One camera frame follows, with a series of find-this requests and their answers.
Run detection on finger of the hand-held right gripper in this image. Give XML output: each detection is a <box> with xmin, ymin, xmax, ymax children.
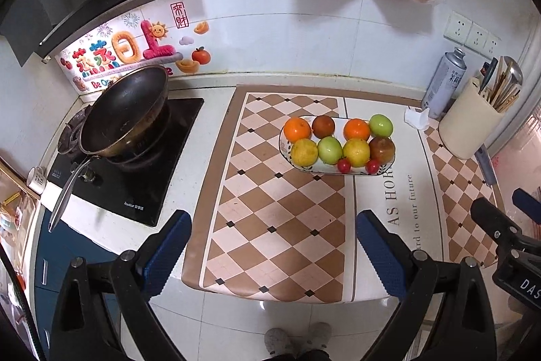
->
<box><xmin>470</xmin><ymin>197</ymin><xmax>527</xmax><ymax>260</ymax></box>
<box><xmin>512</xmin><ymin>188</ymin><xmax>541</xmax><ymax>225</ymax></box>

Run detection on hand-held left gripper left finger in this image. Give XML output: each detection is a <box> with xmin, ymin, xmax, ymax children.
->
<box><xmin>38</xmin><ymin>209</ymin><xmax>193</xmax><ymax>361</ymax></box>

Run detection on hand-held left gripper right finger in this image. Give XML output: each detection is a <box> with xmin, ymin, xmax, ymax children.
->
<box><xmin>356</xmin><ymin>209</ymin><xmax>508</xmax><ymax>361</ymax></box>

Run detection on floral glass plate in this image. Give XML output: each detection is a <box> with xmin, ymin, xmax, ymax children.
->
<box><xmin>278</xmin><ymin>115</ymin><xmax>397</xmax><ymax>176</ymax></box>

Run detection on orange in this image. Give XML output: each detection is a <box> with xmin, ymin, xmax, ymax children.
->
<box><xmin>343</xmin><ymin>118</ymin><xmax>372</xmax><ymax>142</ymax></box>
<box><xmin>283</xmin><ymin>117</ymin><xmax>312</xmax><ymax>142</ymax></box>

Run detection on kitchen knife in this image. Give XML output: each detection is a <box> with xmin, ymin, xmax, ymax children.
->
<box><xmin>473</xmin><ymin>145</ymin><xmax>497</xmax><ymax>186</ymax></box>

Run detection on black glass gas stove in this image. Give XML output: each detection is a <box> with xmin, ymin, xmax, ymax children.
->
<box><xmin>46</xmin><ymin>96</ymin><xmax>205</xmax><ymax>227</ymax></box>

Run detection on cream utensil holder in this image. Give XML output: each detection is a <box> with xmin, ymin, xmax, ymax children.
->
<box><xmin>438</xmin><ymin>77</ymin><xmax>505</xmax><ymax>161</ymax></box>

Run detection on reddish brown apple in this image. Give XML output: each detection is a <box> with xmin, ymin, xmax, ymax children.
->
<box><xmin>369</xmin><ymin>136</ymin><xmax>396</xmax><ymax>163</ymax></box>
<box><xmin>312</xmin><ymin>115</ymin><xmax>336</xmax><ymax>138</ymax></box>

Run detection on yellow citrus fruit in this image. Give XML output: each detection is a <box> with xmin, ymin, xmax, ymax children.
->
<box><xmin>342</xmin><ymin>138</ymin><xmax>371</xmax><ymax>167</ymax></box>
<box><xmin>291</xmin><ymin>138</ymin><xmax>319</xmax><ymax>167</ymax></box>

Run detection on person's grey shoe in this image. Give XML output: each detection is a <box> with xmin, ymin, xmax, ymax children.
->
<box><xmin>305</xmin><ymin>322</ymin><xmax>332</xmax><ymax>349</ymax></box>
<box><xmin>264</xmin><ymin>328</ymin><xmax>292</xmax><ymax>353</ymax></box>

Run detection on bundle of chopsticks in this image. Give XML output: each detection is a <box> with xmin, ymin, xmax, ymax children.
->
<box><xmin>486</xmin><ymin>57</ymin><xmax>522</xmax><ymax>113</ymax></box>

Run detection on checkered kitchen mat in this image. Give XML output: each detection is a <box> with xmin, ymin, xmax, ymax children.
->
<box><xmin>181</xmin><ymin>85</ymin><xmax>505</xmax><ymax>303</ymax></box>

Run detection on green apple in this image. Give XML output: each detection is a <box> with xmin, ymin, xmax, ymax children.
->
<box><xmin>317</xmin><ymin>136</ymin><xmax>343</xmax><ymax>164</ymax></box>
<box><xmin>369</xmin><ymin>114</ymin><xmax>394</xmax><ymax>138</ymax></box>

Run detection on blue cabinet front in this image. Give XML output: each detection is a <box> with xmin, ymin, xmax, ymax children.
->
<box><xmin>34</xmin><ymin>209</ymin><xmax>121</xmax><ymax>345</ymax></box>

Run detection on crumpled white tissue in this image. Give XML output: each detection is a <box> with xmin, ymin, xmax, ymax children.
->
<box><xmin>403</xmin><ymin>105</ymin><xmax>429</xmax><ymax>131</ymax></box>

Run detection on metal spoon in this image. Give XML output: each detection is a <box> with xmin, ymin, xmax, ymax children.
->
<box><xmin>503</xmin><ymin>55</ymin><xmax>525</xmax><ymax>91</ymax></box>

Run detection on person's dark trousers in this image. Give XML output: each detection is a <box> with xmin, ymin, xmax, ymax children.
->
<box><xmin>270</xmin><ymin>347</ymin><xmax>330</xmax><ymax>361</ymax></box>

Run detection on grey spray can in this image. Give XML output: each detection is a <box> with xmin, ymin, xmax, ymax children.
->
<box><xmin>421</xmin><ymin>47</ymin><xmax>468</xmax><ymax>120</ymax></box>

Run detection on black wok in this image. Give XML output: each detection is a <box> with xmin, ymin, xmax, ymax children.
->
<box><xmin>48</xmin><ymin>65</ymin><xmax>171</xmax><ymax>232</ymax></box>

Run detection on small white cup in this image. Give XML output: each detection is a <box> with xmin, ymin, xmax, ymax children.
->
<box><xmin>27</xmin><ymin>166</ymin><xmax>48</xmax><ymax>193</ymax></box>

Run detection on black handled utensil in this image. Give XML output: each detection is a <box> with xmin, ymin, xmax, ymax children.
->
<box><xmin>477</xmin><ymin>57</ymin><xmax>499</xmax><ymax>95</ymax></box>

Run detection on white wall socket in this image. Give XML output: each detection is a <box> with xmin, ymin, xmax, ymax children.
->
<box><xmin>465</xmin><ymin>23</ymin><xmax>490</xmax><ymax>49</ymax></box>
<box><xmin>482</xmin><ymin>32</ymin><xmax>501</xmax><ymax>58</ymax></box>
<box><xmin>444</xmin><ymin>11</ymin><xmax>473</xmax><ymax>42</ymax></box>

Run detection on large festive wall sticker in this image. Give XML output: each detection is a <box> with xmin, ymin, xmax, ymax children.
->
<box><xmin>55</xmin><ymin>19</ymin><xmax>184</xmax><ymax>93</ymax></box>

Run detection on red seal wall sticker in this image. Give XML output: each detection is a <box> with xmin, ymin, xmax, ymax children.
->
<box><xmin>171</xmin><ymin>3</ymin><xmax>187</xmax><ymax>28</ymax></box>

